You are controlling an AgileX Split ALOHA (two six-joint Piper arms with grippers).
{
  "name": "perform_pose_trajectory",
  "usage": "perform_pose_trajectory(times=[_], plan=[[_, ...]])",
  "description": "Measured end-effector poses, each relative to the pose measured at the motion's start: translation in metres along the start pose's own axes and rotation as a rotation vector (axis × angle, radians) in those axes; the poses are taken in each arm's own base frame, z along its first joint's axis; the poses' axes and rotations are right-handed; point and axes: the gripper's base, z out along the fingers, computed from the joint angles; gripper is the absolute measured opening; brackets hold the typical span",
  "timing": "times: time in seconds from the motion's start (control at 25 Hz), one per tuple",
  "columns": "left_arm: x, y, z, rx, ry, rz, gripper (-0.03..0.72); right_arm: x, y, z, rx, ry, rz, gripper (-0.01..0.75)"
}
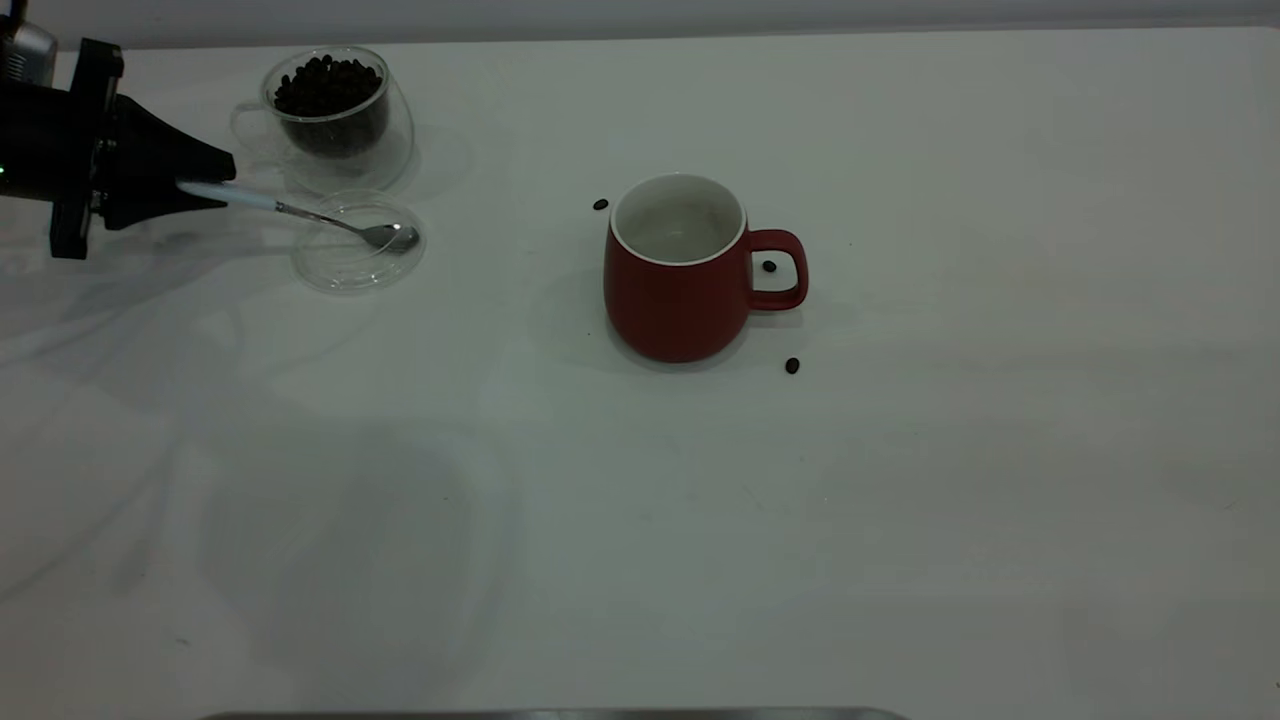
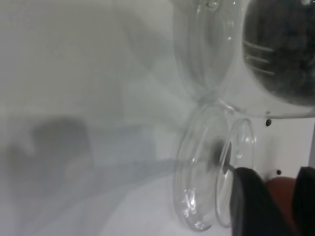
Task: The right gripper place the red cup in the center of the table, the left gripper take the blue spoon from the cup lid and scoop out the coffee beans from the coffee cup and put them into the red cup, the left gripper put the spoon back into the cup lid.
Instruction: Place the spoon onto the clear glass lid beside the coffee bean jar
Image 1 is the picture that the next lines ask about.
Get clear glass cup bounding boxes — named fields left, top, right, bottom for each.
left=232, top=45, right=416, bottom=196

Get clear glass lid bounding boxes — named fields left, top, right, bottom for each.
left=292, top=190, right=427, bottom=295

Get white handled metal spoon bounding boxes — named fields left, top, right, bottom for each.
left=178, top=180, right=421, bottom=253

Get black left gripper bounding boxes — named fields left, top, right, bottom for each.
left=0, top=38, right=237, bottom=261

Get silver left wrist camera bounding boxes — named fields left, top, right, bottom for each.
left=0, top=22, right=58, bottom=89

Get dark coffee beans heap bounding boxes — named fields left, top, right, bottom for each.
left=273, top=55, right=389, bottom=156

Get red ceramic mug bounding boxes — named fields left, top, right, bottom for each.
left=603, top=173, right=809, bottom=364

